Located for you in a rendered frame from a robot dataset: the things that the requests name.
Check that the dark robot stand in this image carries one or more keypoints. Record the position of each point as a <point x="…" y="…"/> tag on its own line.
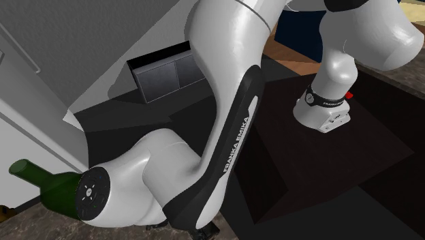
<point x="318" y="159"/>

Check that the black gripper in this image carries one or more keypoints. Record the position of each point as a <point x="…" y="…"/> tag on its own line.
<point x="207" y="233"/>

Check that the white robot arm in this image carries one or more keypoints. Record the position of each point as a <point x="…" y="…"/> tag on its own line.
<point x="229" y="43"/>

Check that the green glass bottle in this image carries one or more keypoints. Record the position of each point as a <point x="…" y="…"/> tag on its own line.
<point x="56" y="191"/>

